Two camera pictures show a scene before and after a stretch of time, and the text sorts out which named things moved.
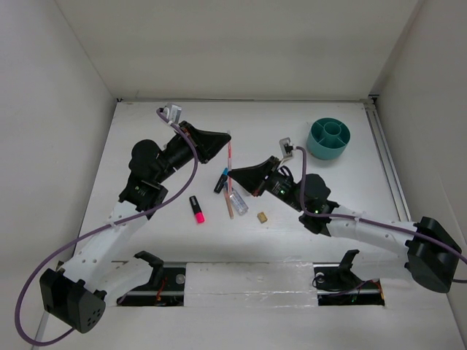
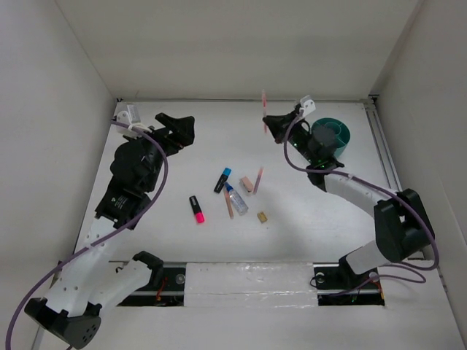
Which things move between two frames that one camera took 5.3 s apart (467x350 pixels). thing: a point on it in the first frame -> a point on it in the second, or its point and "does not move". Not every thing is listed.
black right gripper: (253, 178) -> (279, 124)
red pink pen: (230, 166) -> (264, 108)
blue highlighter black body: (221, 181) does not move
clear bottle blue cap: (240, 205) does not move
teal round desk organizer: (327, 138) does not move
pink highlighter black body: (197, 211) does not move
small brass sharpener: (262, 217) does not move
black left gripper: (207, 144) -> (182, 133)
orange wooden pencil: (228, 203) does not move
